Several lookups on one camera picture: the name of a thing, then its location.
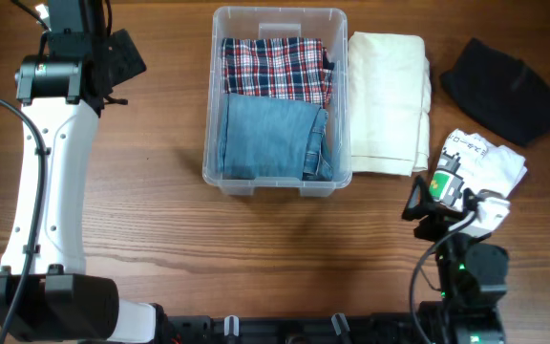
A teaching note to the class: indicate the folded black garment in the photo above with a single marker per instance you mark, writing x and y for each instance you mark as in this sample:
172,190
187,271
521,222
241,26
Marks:
500,92

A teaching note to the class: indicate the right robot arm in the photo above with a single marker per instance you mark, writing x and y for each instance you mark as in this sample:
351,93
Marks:
472,274

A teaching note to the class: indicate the white printed t-shirt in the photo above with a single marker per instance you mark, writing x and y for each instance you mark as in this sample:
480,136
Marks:
470,161

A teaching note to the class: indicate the clear plastic storage container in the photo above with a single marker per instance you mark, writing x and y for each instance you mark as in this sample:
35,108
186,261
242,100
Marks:
328,24

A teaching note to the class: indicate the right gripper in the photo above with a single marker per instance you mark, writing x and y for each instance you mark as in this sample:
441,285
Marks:
428,205

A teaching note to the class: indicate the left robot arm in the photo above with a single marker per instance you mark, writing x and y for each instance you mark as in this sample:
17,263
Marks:
61,91

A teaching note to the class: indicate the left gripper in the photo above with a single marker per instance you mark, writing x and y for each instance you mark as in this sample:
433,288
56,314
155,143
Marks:
125,56

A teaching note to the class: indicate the blue denim jeans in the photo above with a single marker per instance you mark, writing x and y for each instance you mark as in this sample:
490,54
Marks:
264,137

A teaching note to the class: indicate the red plaid shirt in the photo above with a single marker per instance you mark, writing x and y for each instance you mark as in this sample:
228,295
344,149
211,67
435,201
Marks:
295,68

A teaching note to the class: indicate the folded cream cloth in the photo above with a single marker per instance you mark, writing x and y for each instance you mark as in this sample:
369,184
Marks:
390,96

